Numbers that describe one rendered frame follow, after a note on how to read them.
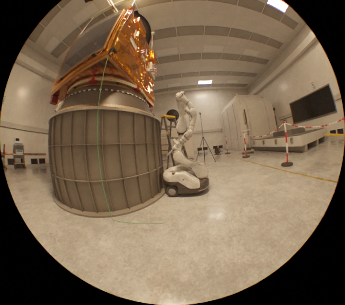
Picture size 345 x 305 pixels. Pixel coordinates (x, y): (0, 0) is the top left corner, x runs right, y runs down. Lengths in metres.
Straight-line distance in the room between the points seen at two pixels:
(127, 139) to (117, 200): 0.71
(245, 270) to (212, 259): 0.22
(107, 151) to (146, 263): 1.04
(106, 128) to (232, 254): 1.50
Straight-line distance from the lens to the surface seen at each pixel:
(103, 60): 1.53
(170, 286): 0.76
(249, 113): 6.87
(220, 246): 0.91
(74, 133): 1.34
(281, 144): 4.46
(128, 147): 1.29
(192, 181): 1.48
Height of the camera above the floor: 0.72
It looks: 7 degrees up
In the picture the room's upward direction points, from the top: 5 degrees counter-clockwise
